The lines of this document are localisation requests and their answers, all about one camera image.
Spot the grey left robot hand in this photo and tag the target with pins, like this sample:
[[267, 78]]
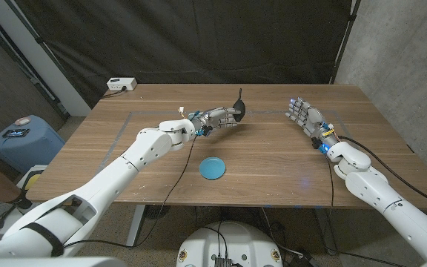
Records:
[[217, 118]]

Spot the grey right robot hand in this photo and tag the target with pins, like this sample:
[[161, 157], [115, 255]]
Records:
[[310, 118]]

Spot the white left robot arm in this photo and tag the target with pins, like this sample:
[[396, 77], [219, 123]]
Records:
[[124, 170]]

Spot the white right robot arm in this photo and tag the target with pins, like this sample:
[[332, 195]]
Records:
[[384, 196]]

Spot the blue round plate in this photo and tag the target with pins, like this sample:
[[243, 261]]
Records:
[[212, 168]]

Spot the black backdrop stand pole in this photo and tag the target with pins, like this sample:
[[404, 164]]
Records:
[[342, 48], [41, 41]]

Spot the black fabric backdrop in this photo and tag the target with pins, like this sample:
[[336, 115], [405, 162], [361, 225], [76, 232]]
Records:
[[198, 37]]

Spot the white power strip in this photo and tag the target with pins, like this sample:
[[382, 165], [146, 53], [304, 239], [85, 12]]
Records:
[[121, 84]]

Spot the black round floor fan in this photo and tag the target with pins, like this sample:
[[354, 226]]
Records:
[[156, 212]]

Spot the grey metal table leg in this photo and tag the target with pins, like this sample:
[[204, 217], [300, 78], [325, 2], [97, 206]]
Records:
[[321, 233], [133, 222]]

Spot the white robot torso base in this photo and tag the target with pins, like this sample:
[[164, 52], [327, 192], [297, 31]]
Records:
[[232, 241]]

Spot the black power adapter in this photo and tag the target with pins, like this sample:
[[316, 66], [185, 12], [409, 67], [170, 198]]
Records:
[[304, 260]]

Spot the grey device on torso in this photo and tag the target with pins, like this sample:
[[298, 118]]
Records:
[[222, 262]]

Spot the white building column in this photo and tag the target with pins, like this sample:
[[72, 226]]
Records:
[[37, 59]]

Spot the white tray with yellow disc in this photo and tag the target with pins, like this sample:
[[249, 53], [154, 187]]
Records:
[[32, 180]]

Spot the white robot head housing edge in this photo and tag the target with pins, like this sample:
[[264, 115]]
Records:
[[50, 262]]

